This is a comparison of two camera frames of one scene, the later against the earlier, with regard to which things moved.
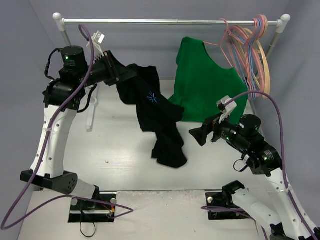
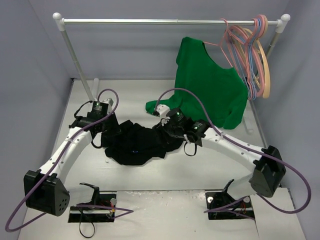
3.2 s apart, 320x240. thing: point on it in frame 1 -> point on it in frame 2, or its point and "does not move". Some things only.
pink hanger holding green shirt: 222,40 does not move
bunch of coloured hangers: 247,54 does not move
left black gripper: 113,69 -> 110,126
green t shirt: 202,81 does not move
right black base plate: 225,199 does not move
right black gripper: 213,132 -> 162,125
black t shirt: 155,114 -> 130,143
